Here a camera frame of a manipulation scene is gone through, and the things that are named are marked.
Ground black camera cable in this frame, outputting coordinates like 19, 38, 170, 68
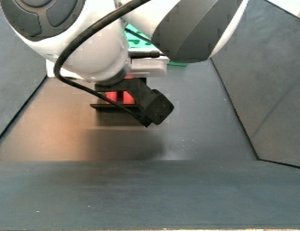
52, 0, 162, 128

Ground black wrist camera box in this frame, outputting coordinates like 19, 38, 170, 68
94, 80, 175, 128

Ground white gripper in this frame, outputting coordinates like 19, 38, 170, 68
44, 57, 170, 80

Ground red square-circle pronged object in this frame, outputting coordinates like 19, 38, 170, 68
105, 75, 137, 105

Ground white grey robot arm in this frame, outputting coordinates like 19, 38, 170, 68
0, 0, 249, 85

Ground green fixture block with holes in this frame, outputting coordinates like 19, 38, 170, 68
125, 23, 189, 68

